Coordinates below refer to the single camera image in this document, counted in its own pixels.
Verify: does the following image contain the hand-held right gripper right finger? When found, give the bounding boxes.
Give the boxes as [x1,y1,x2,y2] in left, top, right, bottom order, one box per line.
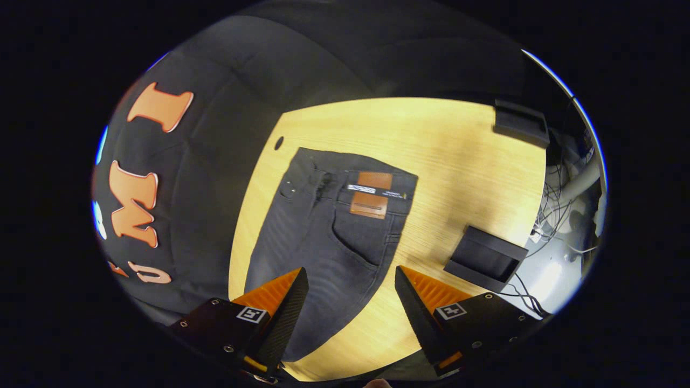
[394,265,543,378]

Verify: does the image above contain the dark grey jeans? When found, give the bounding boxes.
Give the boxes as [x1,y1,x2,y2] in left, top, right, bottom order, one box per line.
[244,147,419,363]

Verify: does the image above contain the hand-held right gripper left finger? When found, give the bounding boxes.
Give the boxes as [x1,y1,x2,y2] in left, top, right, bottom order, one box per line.
[170,267,310,381]

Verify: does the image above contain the black backdrop cloth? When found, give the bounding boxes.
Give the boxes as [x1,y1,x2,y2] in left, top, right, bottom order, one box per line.
[91,1,545,327]

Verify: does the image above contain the black plastic tray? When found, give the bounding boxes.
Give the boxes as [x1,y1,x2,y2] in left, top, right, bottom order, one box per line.
[444,225,529,293]
[493,99,551,149]

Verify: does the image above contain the white tube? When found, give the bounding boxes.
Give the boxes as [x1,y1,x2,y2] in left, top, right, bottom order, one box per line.
[558,156,602,206]

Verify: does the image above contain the tangle of black cables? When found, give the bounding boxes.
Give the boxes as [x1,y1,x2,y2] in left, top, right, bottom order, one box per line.
[512,162,600,320]

